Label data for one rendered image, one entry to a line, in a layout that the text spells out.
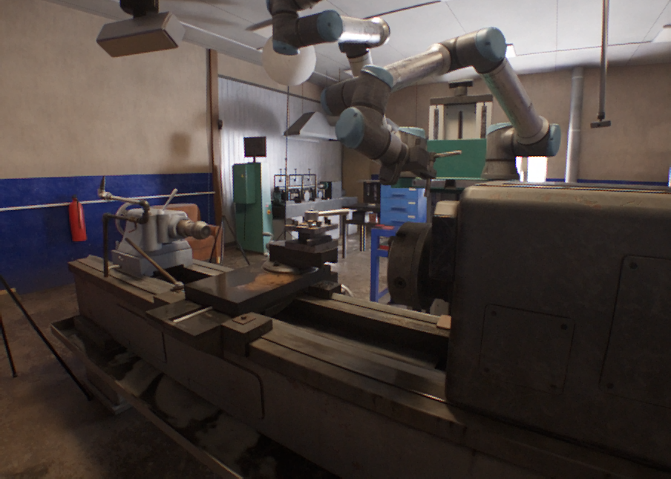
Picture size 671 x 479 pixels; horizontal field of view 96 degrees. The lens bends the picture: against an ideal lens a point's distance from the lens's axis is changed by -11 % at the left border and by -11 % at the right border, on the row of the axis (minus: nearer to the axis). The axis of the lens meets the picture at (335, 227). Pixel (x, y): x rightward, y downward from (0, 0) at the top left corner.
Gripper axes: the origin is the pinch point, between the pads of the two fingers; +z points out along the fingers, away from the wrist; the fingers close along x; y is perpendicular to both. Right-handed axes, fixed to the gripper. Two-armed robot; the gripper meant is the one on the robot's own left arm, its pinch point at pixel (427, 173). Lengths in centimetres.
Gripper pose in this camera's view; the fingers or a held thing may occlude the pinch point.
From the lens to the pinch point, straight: 107.4
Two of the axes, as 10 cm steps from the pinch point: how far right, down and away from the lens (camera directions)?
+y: 2.1, -9.7, 1.4
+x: -6.2, -0.2, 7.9
